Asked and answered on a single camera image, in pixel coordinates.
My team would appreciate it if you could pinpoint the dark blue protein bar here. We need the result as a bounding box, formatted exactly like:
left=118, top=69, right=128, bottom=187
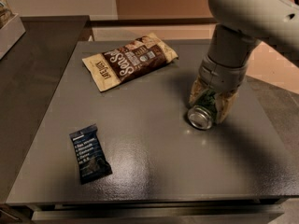
left=69, top=124, right=112, bottom=184

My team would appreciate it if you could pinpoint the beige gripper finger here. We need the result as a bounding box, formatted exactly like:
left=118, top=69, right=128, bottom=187
left=215, top=91, right=237, bottom=124
left=189, top=77, right=207, bottom=106

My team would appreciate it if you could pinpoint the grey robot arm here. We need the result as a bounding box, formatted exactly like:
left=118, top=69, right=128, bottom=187
left=188, top=0, right=299, bottom=130

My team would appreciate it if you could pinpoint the white box at left edge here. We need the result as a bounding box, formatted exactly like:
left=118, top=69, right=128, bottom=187
left=0, top=0, right=25, bottom=60

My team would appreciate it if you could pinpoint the brown and cream snack bag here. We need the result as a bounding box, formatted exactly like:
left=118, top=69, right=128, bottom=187
left=82, top=33, right=178, bottom=91

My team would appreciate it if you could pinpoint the green soda can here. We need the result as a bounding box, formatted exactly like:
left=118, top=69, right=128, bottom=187
left=188, top=89, right=218, bottom=131

